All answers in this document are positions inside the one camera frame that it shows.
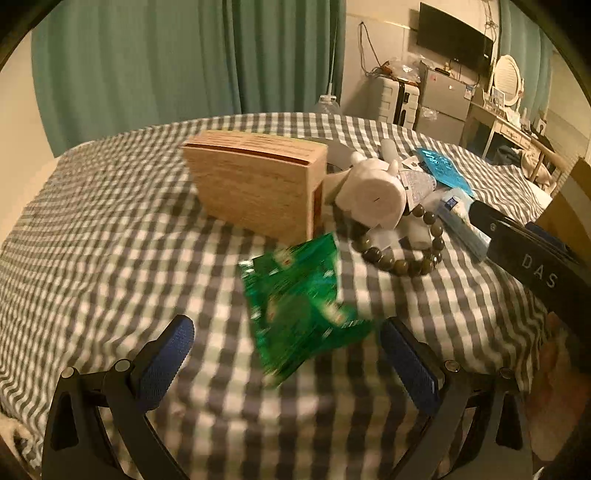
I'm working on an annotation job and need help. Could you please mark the white hanging cable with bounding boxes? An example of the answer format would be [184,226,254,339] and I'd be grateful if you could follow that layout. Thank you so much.
[324,14,336,99]

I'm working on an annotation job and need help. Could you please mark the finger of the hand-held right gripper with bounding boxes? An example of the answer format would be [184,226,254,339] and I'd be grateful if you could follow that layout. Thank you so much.
[525,222,583,265]
[468,198,526,241]

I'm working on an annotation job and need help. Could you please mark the clear labelled plastic pouch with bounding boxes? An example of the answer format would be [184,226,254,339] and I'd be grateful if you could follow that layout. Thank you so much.
[401,168,438,206]

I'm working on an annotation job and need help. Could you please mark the white plush toy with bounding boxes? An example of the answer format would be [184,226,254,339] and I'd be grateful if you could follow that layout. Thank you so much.
[335,150,408,230]

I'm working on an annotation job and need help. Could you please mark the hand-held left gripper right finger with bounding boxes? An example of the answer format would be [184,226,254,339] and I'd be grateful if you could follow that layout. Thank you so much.
[379,316,529,480]

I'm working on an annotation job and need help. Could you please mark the wooden box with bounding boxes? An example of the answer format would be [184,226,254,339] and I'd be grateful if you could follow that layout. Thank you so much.
[180,130,329,245]

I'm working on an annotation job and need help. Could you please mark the white fluffy cloth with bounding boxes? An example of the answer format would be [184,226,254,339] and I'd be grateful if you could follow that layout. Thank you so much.
[0,408,35,467]

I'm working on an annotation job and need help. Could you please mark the white tube with blue label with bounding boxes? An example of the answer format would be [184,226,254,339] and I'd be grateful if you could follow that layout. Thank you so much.
[436,187,492,261]

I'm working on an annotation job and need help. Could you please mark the wide green curtain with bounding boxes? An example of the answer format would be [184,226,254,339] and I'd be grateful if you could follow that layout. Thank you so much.
[31,0,347,158]

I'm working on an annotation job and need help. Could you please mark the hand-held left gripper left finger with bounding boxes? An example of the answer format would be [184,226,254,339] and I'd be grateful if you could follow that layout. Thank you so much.
[41,315,195,480]

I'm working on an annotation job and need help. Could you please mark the brown cardboard box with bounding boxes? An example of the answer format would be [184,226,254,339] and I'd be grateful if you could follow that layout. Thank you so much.
[538,157,591,252]

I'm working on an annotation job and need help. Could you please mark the white dressing table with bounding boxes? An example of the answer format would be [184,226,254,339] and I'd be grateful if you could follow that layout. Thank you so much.
[466,99,555,162]

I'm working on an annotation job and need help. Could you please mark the blue blister pack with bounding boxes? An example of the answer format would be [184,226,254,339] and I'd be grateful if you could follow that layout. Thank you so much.
[413,148,474,197]

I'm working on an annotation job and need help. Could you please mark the black wall cable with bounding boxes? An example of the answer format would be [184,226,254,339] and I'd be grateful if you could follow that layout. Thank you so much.
[359,21,385,78]

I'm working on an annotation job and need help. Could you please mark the green foil sachets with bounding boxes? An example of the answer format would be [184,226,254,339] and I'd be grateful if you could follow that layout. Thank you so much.
[239,233,375,388]

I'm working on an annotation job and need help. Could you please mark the wooden chair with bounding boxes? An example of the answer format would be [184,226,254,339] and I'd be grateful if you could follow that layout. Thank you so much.
[522,136,570,195]

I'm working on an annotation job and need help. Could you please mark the clear plastic bags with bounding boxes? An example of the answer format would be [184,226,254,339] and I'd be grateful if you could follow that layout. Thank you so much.
[383,58,422,85]

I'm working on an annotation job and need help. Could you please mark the grey white checked bedsheet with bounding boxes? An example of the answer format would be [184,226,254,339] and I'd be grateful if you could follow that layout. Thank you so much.
[0,112,555,480]

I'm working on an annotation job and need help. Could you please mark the black wall television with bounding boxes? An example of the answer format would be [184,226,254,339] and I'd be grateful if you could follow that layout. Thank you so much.
[416,2,495,75]

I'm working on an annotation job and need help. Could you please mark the white oval mirror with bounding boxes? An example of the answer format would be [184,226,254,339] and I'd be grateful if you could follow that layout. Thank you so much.
[489,54,525,107]

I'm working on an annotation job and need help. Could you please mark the brown bead bracelet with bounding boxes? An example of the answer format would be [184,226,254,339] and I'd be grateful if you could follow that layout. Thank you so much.
[348,203,446,278]

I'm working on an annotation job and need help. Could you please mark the white ribbed suitcase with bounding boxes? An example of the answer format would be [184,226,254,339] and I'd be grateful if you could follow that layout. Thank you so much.
[372,76,421,127]

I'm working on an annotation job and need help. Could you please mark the grey mini fridge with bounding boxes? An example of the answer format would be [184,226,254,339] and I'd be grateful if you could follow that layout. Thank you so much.
[416,62,476,144]

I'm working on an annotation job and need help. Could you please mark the narrow green curtain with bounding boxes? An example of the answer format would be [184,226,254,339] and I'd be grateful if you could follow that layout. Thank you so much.
[499,0,555,116]

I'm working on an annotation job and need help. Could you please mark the person's right forearm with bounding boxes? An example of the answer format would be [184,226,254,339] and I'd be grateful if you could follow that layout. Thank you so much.
[519,311,585,464]

